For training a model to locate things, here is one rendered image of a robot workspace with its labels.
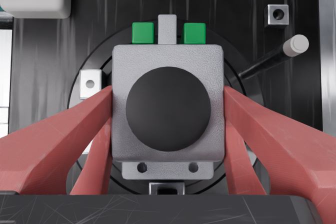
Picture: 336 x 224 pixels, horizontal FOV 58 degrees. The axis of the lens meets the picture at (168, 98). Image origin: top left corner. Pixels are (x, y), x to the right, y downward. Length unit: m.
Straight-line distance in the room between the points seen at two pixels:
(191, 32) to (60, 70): 0.12
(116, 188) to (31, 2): 0.14
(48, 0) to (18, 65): 0.06
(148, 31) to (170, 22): 0.01
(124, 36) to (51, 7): 0.06
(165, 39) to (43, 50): 0.12
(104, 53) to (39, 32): 0.06
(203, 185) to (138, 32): 0.11
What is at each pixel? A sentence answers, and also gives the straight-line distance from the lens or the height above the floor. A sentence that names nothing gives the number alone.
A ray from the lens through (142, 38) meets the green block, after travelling 0.17.
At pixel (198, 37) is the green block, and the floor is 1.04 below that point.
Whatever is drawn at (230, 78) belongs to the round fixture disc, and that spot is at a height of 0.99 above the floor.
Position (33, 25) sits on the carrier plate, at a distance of 0.26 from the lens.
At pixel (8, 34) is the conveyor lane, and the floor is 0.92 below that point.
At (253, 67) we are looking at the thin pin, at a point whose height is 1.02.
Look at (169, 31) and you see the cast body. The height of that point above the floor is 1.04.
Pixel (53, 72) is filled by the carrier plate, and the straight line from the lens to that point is 0.25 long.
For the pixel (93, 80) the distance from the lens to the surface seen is 0.20.
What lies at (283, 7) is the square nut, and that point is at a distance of 0.25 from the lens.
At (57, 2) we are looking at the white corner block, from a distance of 0.24.
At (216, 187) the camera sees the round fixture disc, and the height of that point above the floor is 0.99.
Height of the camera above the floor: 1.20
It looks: 86 degrees down
